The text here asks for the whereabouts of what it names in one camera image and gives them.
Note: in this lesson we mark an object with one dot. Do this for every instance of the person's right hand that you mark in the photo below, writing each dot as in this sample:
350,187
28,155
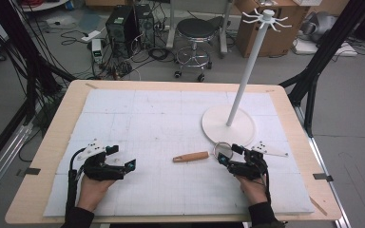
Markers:
255,191

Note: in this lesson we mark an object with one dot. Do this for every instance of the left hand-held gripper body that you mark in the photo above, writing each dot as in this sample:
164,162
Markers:
101,171

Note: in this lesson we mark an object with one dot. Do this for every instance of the white power supply unit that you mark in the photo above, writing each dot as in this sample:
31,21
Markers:
97,50

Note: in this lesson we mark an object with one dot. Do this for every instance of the grey bag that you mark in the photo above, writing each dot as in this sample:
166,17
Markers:
318,27

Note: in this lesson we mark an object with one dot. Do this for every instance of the black round stool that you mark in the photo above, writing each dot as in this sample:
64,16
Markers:
195,28

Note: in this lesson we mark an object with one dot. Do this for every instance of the white grid mat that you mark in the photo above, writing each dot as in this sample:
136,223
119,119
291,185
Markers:
155,126

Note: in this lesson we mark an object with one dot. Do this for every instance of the person's left hand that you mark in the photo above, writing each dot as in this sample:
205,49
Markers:
92,193

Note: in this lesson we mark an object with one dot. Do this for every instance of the white power strip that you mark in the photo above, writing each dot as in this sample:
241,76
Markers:
91,35

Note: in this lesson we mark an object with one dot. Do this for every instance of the black tape strip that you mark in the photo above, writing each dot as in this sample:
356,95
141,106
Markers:
322,177
28,171

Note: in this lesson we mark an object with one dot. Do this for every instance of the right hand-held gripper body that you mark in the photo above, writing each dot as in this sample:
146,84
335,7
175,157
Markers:
250,167

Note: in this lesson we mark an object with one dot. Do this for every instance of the slim black computer tower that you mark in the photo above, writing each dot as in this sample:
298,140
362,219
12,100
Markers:
145,25

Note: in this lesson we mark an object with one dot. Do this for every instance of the large black computer tower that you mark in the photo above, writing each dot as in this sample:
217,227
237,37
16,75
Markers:
120,28

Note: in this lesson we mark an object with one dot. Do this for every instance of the white hook stand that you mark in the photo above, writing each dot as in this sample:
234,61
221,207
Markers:
215,126

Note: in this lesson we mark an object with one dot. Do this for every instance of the brown cardboard box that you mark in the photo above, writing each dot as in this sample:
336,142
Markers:
266,34

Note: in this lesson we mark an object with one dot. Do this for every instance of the black metal stand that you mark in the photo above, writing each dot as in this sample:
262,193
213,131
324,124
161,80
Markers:
28,53
323,57

